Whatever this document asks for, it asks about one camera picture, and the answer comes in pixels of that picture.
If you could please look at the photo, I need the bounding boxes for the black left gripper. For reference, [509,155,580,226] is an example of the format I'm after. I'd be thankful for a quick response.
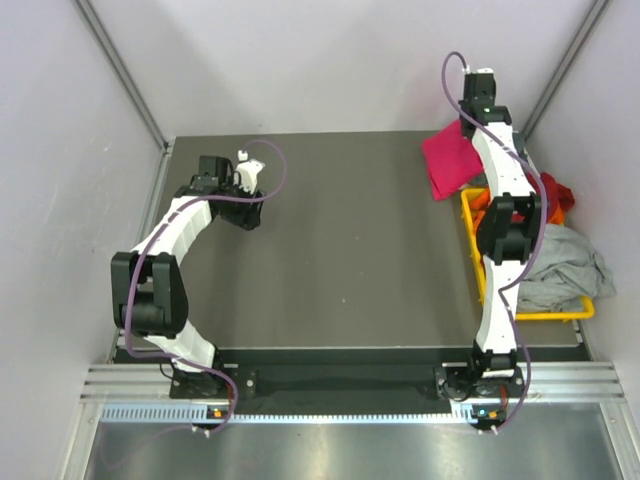
[218,176,265,231]

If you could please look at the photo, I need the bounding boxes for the pink t shirt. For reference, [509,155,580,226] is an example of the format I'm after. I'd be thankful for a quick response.
[421,120,484,201]

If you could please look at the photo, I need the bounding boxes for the light grey t shirt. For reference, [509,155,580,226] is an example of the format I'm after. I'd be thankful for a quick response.
[517,224,616,313]

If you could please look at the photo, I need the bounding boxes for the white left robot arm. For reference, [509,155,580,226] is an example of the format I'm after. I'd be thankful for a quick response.
[110,151,265,397]

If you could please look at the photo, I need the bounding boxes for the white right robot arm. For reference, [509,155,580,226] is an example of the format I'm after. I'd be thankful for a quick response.
[459,68,542,396]

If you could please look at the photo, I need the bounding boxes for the folded dark grey t shirt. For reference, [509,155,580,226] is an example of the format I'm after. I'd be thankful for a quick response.
[472,130,531,186]

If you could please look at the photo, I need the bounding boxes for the yellow plastic bin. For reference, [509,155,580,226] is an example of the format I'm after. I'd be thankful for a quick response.
[460,187,595,322]

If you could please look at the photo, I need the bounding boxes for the orange t shirt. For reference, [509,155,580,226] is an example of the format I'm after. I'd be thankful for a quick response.
[469,187,566,231]

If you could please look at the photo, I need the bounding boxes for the dark red t shirt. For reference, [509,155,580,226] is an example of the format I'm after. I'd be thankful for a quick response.
[540,172,575,225]

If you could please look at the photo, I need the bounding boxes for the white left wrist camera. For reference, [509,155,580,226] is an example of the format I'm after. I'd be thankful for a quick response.
[235,150,265,195]

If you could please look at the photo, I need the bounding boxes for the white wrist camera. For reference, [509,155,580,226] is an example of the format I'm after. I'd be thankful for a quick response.
[235,150,265,195]
[465,67,494,75]

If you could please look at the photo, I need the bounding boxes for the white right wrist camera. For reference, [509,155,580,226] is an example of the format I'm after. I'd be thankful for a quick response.
[465,67,494,75]

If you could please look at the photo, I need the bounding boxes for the left aluminium corner post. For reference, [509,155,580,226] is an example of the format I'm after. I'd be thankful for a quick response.
[71,0,170,152]

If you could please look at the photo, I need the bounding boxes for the aluminium corner post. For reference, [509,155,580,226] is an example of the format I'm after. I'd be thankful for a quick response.
[522,0,612,140]
[71,0,170,152]

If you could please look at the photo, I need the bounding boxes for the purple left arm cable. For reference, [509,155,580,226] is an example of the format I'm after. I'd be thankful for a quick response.
[123,139,289,436]

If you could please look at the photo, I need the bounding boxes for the right aluminium corner post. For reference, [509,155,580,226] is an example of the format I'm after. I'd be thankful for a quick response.
[522,0,612,140]

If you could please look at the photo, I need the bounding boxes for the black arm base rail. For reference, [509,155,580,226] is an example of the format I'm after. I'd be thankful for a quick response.
[164,344,526,414]

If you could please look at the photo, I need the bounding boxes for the slotted grey cable duct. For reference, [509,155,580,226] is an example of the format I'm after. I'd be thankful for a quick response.
[100,403,501,427]

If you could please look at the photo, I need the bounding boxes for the aluminium frame rail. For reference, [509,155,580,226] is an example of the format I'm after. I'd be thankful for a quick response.
[81,362,625,403]

